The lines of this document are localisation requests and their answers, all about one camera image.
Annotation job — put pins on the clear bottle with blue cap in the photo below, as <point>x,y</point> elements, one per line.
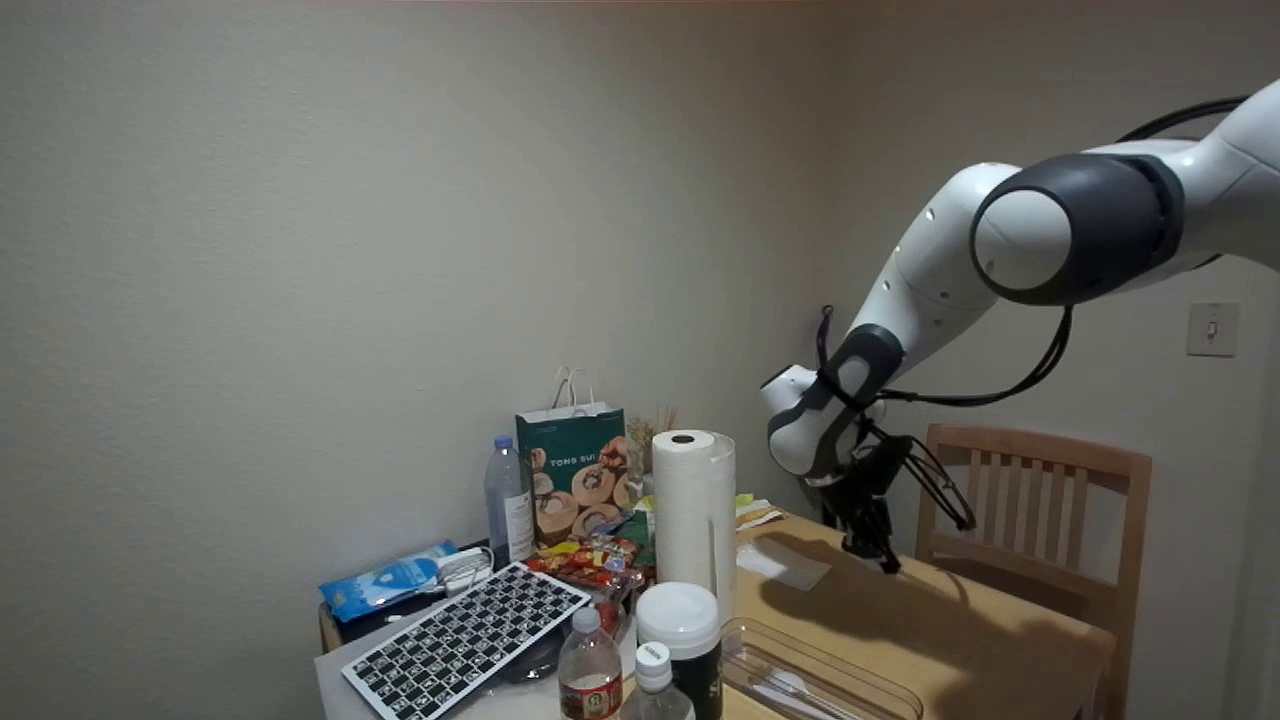
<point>504,504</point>

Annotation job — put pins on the green printed gift bag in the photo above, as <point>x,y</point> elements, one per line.
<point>568,466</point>

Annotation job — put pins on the dark jar with white lid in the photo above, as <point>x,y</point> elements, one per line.
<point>682,641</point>

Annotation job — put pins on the yellow green snack packages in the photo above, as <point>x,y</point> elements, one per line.
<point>757,515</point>

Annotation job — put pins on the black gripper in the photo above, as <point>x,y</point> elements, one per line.
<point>860,485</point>

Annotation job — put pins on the white paper towel roll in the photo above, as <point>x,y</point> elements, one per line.
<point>692,522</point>

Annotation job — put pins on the black computer keyboard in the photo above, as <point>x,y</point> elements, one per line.
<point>467,641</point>

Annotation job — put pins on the bottle with brown liquid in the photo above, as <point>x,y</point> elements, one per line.
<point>588,664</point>

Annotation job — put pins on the wooden chair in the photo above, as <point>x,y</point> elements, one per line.
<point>1053,504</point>

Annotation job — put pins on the red snack packages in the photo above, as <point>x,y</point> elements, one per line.
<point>592,564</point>

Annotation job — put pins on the blue plastic pack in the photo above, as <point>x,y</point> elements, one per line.
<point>385,584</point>

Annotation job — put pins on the clear bottle with white cap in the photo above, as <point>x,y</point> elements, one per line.
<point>659,684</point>

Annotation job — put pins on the white light switch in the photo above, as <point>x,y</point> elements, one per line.
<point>1213,330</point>

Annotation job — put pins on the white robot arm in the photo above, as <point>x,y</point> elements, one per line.
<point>935,264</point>

